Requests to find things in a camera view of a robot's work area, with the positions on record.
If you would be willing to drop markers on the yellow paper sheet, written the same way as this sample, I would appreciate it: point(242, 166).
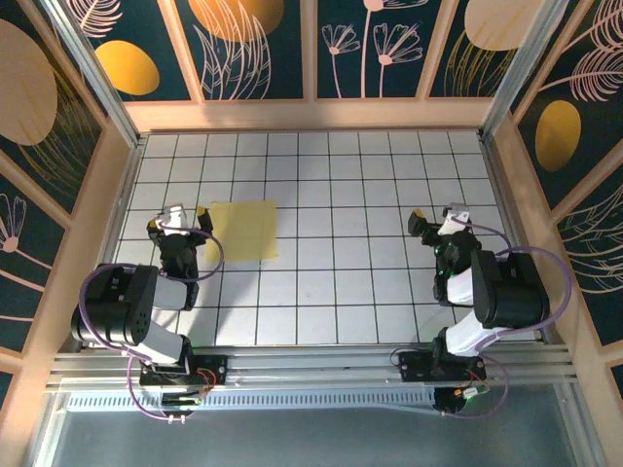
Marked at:
point(243, 231)

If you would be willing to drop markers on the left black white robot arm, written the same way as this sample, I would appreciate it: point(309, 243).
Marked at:
point(117, 306)

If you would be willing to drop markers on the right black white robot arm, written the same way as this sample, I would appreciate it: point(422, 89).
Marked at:
point(511, 292)

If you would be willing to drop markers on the black controller box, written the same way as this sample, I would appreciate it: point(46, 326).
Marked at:
point(180, 401)
point(452, 404)

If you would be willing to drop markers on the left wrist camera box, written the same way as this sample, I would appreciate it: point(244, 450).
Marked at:
point(175, 211)

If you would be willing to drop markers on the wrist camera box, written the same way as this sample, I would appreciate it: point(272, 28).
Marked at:
point(175, 211)
point(460, 211)

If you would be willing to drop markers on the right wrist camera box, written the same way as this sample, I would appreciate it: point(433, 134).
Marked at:
point(460, 211)

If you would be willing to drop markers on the aluminium side rail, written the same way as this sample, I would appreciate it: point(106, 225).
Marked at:
point(113, 243)
point(520, 243)

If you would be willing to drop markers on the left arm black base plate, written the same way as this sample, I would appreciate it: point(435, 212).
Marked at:
point(214, 365)

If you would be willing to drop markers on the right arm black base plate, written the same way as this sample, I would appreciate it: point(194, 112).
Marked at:
point(414, 367)

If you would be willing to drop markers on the aluminium frame post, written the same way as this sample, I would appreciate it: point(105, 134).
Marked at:
point(97, 73)
point(518, 73)

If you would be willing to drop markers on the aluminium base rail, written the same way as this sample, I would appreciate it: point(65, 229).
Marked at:
point(311, 370)

